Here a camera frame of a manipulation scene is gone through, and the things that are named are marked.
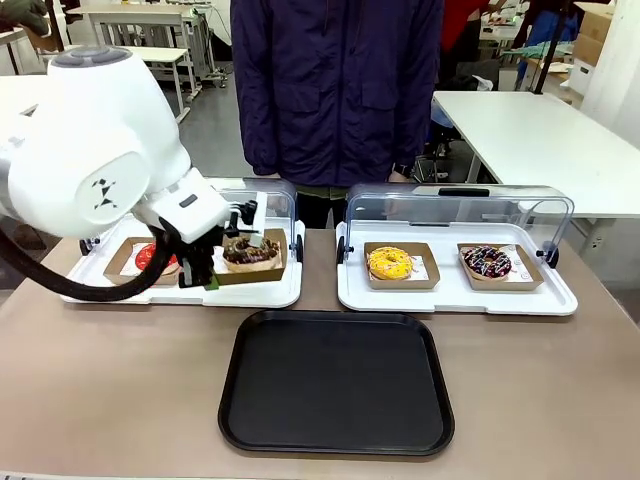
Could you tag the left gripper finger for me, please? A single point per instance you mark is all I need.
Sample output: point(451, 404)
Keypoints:
point(210, 281)
point(187, 280)

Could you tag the brown cardboard donut tray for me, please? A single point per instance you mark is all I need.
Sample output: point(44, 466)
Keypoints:
point(260, 277)
point(117, 267)
point(500, 286)
point(400, 285)

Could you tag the white metal frame table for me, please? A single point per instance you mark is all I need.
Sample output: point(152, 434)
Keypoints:
point(150, 15)

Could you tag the person in blue top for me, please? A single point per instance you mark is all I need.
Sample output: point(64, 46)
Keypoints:
point(550, 25)

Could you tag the large white table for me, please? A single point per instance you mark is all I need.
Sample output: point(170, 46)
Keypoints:
point(540, 140)

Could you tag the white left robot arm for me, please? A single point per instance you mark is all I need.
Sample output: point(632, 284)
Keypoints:
point(100, 125)

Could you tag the black white wrist camera mount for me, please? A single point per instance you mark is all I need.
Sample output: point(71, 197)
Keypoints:
point(242, 217)

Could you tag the person in navy jacket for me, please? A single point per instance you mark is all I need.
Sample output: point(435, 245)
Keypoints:
point(335, 90)

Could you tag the black pole stand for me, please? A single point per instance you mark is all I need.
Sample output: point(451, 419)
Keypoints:
point(547, 50)

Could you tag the white display case base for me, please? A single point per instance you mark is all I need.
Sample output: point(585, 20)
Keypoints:
point(450, 301)
point(250, 296)

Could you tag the person in red top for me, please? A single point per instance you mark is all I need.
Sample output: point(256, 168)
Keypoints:
point(465, 20)

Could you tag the white printed paper liner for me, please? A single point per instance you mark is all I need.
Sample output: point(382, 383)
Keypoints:
point(520, 267)
point(420, 267)

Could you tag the chocolate rainbow sprinkled donut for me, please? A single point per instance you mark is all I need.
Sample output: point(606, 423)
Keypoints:
point(480, 265)

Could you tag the clear display case lid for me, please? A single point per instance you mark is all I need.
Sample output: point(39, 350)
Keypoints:
point(282, 200)
point(500, 212)

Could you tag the black lid hinge knob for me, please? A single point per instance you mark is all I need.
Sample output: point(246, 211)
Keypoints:
point(342, 249)
point(552, 254)
point(299, 247)
point(89, 245)

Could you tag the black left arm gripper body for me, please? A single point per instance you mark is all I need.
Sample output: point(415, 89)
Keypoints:
point(197, 255)

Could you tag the red glazed donut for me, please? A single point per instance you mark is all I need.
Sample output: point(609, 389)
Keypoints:
point(145, 257)

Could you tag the chocolate nut topped donut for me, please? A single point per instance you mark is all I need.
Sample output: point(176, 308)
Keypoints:
point(250, 256)

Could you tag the brown cardboard box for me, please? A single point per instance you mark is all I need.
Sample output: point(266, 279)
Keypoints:
point(595, 30)

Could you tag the black serving tray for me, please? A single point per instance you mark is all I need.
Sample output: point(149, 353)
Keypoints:
point(335, 385)

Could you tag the yellow sprinkled donut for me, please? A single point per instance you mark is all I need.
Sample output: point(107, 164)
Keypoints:
point(380, 267)

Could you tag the person's left hand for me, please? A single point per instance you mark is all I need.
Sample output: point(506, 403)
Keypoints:
point(399, 176)

